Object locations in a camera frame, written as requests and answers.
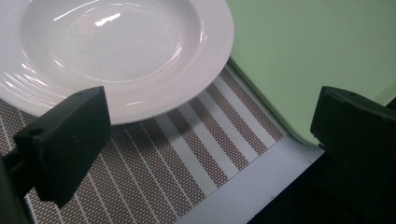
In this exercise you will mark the light green cutting board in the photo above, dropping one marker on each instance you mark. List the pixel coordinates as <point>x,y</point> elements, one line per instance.
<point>311,46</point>

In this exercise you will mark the brown striped woven placemat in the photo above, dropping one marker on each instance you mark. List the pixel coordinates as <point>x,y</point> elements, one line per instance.
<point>174,155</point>

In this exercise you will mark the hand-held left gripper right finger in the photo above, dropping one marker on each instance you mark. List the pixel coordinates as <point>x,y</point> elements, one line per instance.
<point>355,130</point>

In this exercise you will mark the white ceramic plate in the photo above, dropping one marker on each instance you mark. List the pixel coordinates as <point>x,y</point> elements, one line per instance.
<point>118,46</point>

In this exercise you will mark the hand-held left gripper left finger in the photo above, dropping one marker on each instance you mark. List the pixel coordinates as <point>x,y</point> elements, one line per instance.
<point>62,140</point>

